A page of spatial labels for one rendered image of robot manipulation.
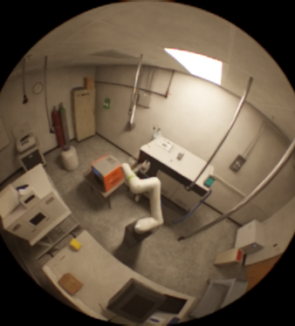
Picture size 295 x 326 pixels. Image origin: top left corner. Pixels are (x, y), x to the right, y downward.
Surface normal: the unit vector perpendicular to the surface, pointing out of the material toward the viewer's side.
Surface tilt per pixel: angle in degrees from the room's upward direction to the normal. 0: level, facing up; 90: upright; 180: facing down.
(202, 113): 90
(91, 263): 0
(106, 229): 0
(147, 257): 0
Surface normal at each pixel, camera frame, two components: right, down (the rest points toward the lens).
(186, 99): -0.55, 0.47
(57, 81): 0.80, 0.51
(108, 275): 0.22, -0.72
